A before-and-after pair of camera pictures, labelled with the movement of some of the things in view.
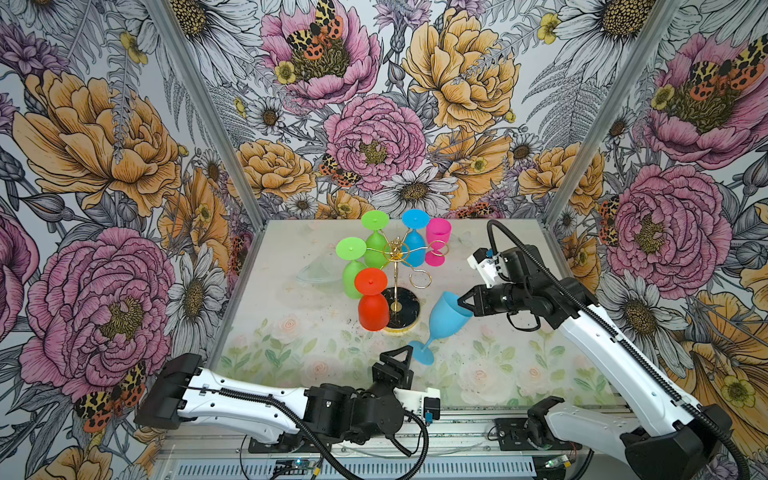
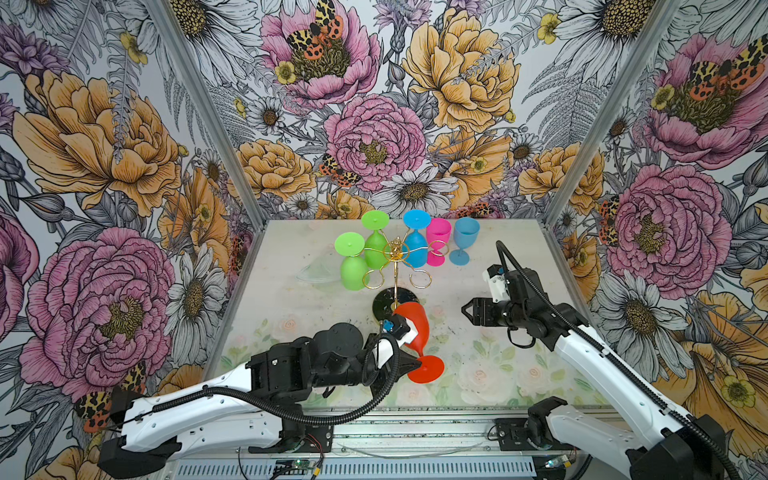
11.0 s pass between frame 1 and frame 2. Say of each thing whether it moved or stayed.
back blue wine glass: stayed
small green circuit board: stayed
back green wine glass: stayed
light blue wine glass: moved
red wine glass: moved
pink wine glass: stayed
